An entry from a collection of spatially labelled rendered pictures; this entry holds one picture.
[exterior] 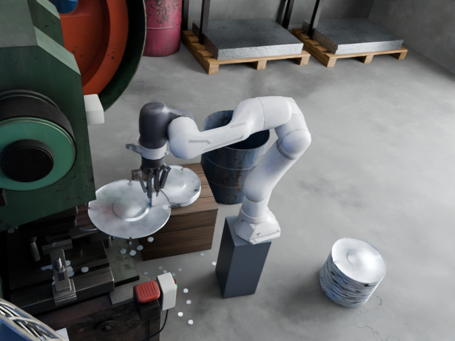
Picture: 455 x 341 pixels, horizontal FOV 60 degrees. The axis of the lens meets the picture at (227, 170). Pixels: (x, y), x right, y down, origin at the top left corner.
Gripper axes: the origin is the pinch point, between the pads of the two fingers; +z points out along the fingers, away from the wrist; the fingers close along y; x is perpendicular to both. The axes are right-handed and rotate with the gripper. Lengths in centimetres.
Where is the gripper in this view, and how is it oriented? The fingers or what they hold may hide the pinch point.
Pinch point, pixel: (152, 196)
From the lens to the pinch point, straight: 145.3
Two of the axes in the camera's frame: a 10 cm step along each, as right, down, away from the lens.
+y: 8.9, -2.0, 4.0
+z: -1.3, 7.5, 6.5
